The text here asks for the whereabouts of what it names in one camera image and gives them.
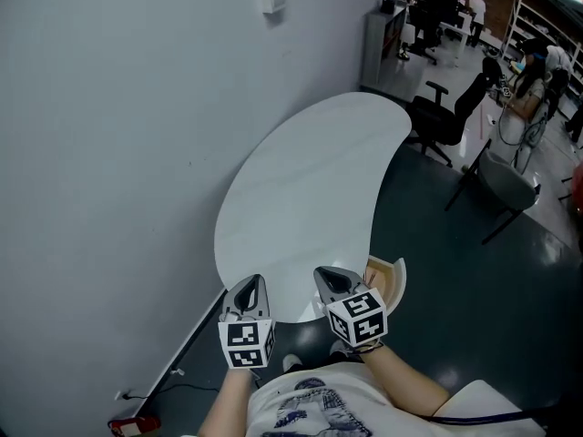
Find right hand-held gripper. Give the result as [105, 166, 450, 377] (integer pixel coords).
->
[312, 265, 389, 349]

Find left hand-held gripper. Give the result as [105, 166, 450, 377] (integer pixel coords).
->
[217, 273, 278, 371]

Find large wooden drawer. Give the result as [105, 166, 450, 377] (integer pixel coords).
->
[363, 255, 408, 317]

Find person's left forearm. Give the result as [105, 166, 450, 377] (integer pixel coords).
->
[196, 367, 255, 437]

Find person's right forearm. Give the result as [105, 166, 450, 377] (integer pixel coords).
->
[362, 341, 452, 418]

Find person's right shoe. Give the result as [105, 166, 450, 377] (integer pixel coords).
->
[328, 339, 354, 360]

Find person's black trousers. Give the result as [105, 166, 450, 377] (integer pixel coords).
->
[295, 351, 365, 371]

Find person's white printed shirt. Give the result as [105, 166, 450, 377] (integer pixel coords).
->
[179, 361, 550, 437]

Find grey shell chair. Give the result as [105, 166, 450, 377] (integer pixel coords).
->
[444, 137, 543, 246]

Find black office chair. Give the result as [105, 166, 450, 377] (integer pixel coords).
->
[407, 0, 459, 66]
[404, 56, 502, 168]

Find low grey table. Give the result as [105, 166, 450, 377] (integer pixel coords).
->
[377, 52, 429, 104]

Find grey cabinet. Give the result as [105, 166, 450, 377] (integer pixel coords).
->
[362, 0, 409, 91]

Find desk with monitors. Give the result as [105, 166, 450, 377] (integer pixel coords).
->
[394, 0, 475, 57]

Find white shelf rack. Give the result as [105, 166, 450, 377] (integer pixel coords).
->
[500, 0, 583, 97]

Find dark wrist strap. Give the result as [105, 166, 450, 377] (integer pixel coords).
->
[351, 340, 386, 357]

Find black power cable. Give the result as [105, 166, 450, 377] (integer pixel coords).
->
[122, 382, 220, 401]

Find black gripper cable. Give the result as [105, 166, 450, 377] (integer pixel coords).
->
[423, 405, 575, 426]

